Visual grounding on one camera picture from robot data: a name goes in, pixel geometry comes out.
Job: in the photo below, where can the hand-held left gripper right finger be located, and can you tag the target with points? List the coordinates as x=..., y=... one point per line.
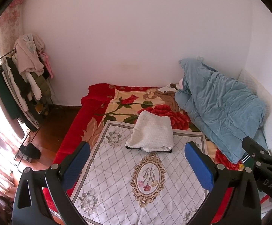
x=199, y=166

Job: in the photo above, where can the brown plush toy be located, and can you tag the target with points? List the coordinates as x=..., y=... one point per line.
x=39, y=109

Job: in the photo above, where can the black folded garment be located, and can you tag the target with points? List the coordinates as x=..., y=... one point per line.
x=168, y=151

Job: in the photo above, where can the pink floral curtain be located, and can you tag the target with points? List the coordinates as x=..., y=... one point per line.
x=7, y=35

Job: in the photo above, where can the red floral blanket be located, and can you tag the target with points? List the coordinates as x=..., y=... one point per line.
x=70, y=136

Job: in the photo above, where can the green garment with white stripes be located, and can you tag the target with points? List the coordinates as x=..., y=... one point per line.
x=249, y=160

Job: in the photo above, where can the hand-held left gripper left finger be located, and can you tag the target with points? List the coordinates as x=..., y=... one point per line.
x=77, y=164

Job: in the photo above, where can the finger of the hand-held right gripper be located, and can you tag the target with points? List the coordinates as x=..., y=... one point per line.
x=253, y=147

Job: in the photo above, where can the white pillow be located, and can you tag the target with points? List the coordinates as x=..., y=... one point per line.
x=181, y=84

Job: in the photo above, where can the pink plush toy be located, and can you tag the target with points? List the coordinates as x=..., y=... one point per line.
x=47, y=65

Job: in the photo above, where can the white fluffy jacket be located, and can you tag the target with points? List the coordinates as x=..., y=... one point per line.
x=152, y=131

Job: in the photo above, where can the black cloth heap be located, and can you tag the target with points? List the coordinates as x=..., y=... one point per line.
x=31, y=151

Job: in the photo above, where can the blue quilt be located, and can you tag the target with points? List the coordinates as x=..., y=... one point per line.
x=220, y=103

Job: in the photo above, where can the white wall socket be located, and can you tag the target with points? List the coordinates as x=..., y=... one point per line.
x=199, y=58

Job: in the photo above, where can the cream fleece garment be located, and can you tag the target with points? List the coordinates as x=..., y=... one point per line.
x=28, y=54

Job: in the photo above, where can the white diamond-print sheet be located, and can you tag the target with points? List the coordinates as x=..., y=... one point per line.
x=117, y=168

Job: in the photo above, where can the metal clothes rack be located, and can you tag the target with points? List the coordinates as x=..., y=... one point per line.
x=25, y=143

